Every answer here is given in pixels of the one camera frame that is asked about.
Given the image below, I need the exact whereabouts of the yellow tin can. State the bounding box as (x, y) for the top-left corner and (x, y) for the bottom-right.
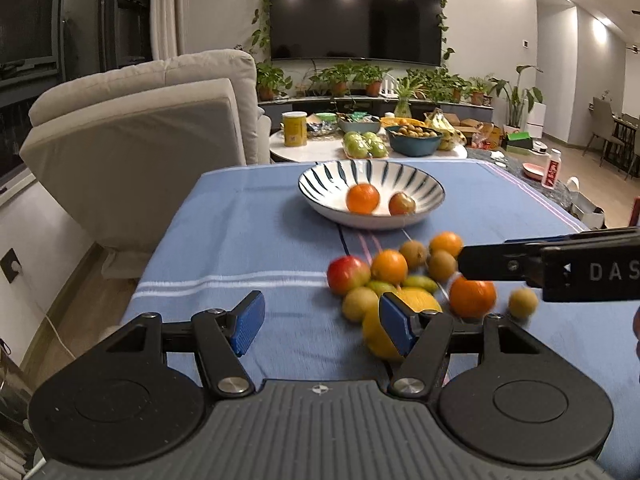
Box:
(281, 110), (307, 148)

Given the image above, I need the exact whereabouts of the round white coffee table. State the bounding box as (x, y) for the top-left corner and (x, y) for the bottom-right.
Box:
(269, 129), (469, 162)

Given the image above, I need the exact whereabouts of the tall leafy floor plant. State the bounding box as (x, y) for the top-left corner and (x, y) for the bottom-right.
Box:
(489, 64), (544, 129)

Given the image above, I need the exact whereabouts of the dark wall socket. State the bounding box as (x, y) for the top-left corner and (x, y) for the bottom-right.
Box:
(0, 248), (22, 284)

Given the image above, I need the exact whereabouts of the small green mango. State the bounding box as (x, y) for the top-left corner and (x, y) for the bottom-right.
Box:
(401, 275), (439, 294)
(367, 281), (398, 297)

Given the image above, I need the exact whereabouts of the bunch of bananas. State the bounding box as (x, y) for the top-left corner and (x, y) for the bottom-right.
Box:
(425, 108), (466, 152)

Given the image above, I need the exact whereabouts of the tray of green apples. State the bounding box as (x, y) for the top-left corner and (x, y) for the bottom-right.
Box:
(343, 131), (388, 159)

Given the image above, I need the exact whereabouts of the dark tv console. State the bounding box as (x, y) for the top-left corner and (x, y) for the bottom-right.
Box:
(258, 96), (495, 130)

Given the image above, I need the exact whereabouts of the pale brown kiwi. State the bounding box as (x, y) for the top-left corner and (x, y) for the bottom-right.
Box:
(508, 287), (538, 320)

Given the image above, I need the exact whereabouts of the white striped ceramic bowl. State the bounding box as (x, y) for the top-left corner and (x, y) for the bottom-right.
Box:
(298, 159), (446, 231)

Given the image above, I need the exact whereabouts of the person's right hand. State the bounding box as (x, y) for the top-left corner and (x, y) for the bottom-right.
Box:
(632, 308), (640, 341)

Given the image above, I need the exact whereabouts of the wall mounted black television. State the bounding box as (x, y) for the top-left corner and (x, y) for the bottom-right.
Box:
(269, 0), (444, 68)

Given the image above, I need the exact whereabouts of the dark window frame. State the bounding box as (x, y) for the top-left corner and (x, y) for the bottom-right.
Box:
(0, 0), (152, 181)

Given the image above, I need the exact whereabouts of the teal bowl of longans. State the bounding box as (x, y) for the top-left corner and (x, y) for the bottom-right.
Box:
(385, 126), (442, 157)

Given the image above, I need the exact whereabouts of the small red apple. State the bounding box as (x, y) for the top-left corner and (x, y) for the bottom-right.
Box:
(388, 192), (416, 216)

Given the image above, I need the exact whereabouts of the small teal snack dish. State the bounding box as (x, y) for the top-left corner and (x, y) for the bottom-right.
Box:
(337, 114), (381, 133)

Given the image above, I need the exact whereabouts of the potted green plant left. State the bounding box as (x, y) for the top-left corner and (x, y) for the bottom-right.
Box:
(256, 62), (293, 101)

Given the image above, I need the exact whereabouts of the beige curtain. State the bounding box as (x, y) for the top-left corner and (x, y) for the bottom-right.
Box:
(150, 0), (186, 61)

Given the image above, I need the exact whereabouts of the glass vase green plant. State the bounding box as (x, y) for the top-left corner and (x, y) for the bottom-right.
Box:
(394, 75), (422, 118)

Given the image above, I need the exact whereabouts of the beige recliner armchair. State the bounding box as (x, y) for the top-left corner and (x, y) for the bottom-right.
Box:
(21, 49), (271, 280)

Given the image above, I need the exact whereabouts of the cardboard box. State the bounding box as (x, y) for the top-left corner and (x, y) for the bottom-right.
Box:
(445, 113), (502, 150)

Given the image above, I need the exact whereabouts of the brown kiwi fruit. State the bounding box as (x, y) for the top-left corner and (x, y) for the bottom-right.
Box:
(399, 240), (428, 270)
(427, 250), (458, 284)

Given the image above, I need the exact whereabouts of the red label white bottle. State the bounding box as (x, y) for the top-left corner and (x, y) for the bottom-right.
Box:
(541, 148), (562, 190)

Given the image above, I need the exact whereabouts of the red green apple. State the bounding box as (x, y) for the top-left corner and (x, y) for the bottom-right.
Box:
(326, 256), (371, 297)

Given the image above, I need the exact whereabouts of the small back orange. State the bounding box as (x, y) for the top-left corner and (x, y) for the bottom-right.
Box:
(428, 231), (464, 258)

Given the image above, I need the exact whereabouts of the blue striped tablecloth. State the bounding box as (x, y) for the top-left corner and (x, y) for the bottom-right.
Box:
(122, 158), (639, 479)

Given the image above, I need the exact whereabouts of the orange mandarin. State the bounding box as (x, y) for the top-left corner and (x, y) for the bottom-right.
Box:
(345, 183), (380, 214)
(449, 276), (497, 320)

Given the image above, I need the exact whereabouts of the large yellow lemon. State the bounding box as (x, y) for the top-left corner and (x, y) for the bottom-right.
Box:
(361, 288), (442, 362)

